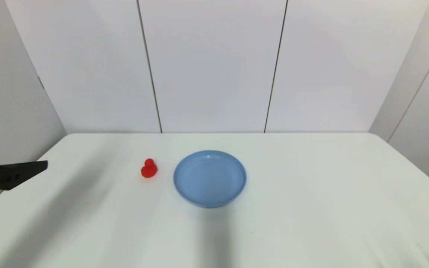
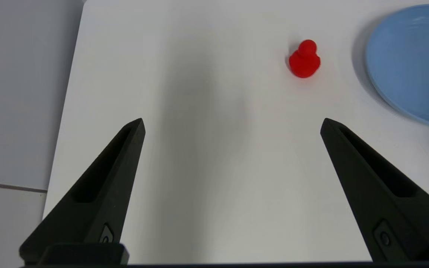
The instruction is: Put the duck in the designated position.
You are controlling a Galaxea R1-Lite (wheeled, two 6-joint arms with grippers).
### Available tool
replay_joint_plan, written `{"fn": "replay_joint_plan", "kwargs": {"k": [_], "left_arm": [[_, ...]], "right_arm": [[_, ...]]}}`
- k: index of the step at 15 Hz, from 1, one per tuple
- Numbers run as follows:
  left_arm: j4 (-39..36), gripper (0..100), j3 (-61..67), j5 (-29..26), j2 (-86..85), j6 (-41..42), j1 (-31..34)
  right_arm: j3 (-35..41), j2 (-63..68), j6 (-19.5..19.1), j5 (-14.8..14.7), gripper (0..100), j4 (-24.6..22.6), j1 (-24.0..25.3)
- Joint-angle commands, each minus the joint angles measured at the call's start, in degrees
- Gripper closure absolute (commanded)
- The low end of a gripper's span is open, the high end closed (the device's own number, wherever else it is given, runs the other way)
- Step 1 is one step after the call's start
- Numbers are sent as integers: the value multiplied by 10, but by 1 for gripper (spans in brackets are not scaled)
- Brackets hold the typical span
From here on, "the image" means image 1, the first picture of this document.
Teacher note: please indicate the red rubber duck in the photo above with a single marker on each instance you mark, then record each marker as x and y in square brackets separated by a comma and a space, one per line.
[149, 170]

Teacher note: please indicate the blue round plate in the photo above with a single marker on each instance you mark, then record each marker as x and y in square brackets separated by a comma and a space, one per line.
[209, 178]

